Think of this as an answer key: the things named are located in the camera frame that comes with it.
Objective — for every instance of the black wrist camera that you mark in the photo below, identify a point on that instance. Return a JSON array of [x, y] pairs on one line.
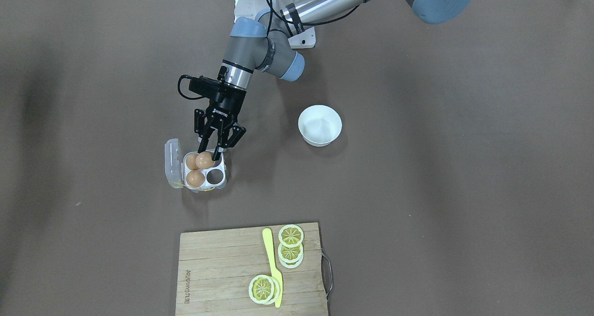
[[205, 88]]

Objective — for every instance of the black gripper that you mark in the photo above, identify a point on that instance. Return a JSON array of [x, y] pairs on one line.
[[227, 103]]

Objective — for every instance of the clear plastic egg box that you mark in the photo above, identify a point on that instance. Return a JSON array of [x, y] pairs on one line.
[[176, 171]]

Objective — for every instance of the wooden cutting board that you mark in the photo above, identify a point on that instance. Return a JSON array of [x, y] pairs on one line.
[[215, 269]]

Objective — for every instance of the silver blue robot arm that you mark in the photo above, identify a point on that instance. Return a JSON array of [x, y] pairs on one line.
[[262, 44]]

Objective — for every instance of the white ceramic bowl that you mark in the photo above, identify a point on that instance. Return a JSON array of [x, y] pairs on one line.
[[319, 125]]

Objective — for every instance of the brown egg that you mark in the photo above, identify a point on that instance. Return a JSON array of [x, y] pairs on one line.
[[195, 179], [190, 161], [204, 160]]

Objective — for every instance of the yellow plastic knife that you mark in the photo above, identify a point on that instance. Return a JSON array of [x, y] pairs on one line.
[[267, 236]]

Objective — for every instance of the lemon slice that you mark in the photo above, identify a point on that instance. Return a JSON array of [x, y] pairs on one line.
[[264, 290], [291, 235], [290, 257]]

